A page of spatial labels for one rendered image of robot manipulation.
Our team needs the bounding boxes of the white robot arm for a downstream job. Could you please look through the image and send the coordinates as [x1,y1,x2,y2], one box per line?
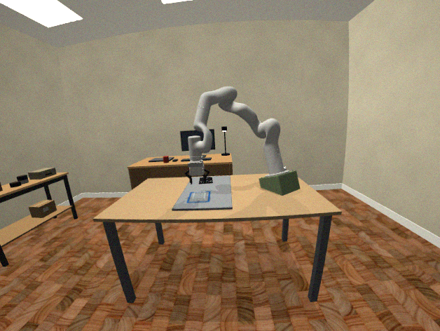
[188,86,289,177]

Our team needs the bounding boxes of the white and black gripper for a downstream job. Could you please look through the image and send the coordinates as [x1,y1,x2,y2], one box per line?
[185,160,209,184]

